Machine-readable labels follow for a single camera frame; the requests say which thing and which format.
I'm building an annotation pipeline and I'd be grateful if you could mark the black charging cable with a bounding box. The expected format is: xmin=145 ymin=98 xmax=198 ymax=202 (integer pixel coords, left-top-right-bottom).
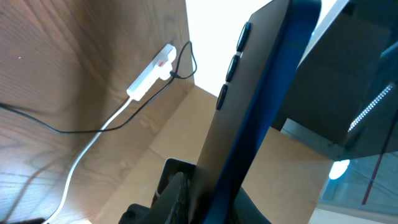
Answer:
xmin=0 ymin=40 xmax=198 ymax=134

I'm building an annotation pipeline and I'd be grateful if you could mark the blue Galaxy smartphone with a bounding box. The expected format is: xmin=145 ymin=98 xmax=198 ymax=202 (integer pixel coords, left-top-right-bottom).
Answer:
xmin=189 ymin=0 xmax=322 ymax=223

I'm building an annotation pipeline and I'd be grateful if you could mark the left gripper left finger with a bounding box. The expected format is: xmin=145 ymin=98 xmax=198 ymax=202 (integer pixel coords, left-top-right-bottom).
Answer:
xmin=119 ymin=172 xmax=190 ymax=224

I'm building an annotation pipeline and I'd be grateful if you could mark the white power strip cord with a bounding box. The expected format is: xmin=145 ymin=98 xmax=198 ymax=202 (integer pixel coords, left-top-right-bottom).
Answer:
xmin=42 ymin=96 xmax=134 ymax=224

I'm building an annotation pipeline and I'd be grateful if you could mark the white charger adapter plug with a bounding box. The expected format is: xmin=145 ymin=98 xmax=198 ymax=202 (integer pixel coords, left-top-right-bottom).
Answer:
xmin=157 ymin=60 xmax=172 ymax=81

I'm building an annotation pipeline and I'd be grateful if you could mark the white power strip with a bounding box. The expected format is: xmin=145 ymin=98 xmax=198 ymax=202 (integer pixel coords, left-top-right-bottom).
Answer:
xmin=126 ymin=44 xmax=177 ymax=101

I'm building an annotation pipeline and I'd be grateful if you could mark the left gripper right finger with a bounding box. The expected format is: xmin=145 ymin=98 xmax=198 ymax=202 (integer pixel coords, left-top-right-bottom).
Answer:
xmin=229 ymin=187 xmax=271 ymax=224

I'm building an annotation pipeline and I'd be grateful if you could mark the brown cardboard panel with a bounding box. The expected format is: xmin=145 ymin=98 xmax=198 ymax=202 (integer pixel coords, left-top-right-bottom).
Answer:
xmin=93 ymin=87 xmax=333 ymax=223

